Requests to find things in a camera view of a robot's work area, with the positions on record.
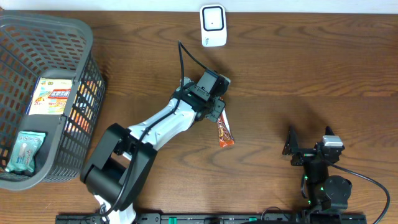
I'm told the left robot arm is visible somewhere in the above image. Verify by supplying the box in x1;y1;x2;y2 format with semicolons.
80;78;230;223

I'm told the yellow snack bag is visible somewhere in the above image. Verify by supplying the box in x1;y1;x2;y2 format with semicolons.
27;78;73;115

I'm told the teal mouthwash bottle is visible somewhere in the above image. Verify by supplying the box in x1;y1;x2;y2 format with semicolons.
182;77;195;90

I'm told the white barcode scanner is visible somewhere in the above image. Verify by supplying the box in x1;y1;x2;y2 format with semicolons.
200;4;228;47

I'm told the orange red snack bar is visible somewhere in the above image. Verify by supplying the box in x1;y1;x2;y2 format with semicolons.
216;110;234;148

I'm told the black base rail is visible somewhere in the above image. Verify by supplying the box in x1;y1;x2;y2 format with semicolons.
55;206;368;224

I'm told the teal wet wipes pack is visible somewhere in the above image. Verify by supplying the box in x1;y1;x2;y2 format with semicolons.
6;131;46;172

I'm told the grey plastic shopping basket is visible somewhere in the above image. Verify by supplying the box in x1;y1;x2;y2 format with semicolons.
1;11;105;191

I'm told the left camera cable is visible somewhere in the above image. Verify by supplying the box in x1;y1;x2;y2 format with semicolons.
90;40;215;218

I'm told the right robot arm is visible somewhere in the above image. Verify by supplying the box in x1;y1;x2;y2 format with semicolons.
282;126;352;212

